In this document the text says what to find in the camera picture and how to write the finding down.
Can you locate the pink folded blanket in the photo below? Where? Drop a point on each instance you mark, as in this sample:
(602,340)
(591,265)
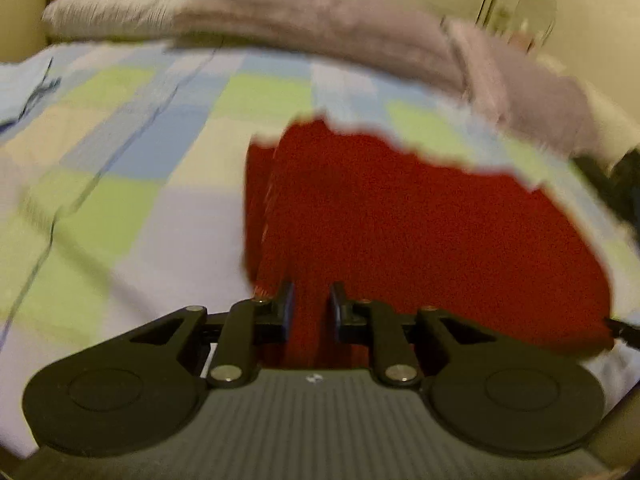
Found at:
(502,84)

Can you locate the white striped pillow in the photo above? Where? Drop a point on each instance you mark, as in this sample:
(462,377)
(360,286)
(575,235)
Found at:
(77,20)

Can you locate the checkered bed sheet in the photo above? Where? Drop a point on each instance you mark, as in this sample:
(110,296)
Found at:
(122,186)

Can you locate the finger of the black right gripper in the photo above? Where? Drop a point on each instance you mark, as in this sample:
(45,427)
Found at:
(628,333)

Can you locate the red knitted sweater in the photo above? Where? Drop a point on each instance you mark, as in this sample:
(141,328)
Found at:
(323,206)

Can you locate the light blue folded garment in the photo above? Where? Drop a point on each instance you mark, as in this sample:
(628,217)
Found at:
(22,86)

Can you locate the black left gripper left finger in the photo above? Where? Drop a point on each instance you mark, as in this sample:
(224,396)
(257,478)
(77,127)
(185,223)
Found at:
(220,347)

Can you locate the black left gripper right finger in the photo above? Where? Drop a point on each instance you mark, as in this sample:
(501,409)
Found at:
(404,349)

